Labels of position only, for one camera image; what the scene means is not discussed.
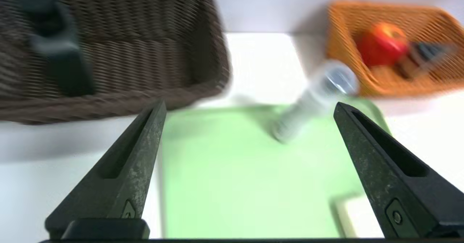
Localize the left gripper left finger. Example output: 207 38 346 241
45 100 167 240

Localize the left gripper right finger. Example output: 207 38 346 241
333 102 464 240

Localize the white spray bottle silver cap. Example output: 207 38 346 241
272 60 359 144

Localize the black pump bottle green label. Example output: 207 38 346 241
22 0 96 97

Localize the chocolate blueberry cake slice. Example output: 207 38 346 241
395 42 457 80

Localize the red apple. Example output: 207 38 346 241
357 22 410 68

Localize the dark brown wicker basket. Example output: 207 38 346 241
0 0 232 125

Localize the orange wicker basket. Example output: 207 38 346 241
326 0 464 98

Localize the white soap bar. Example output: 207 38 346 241
332 194 385 239

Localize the light green plastic tray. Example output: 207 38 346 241
159 98 392 239

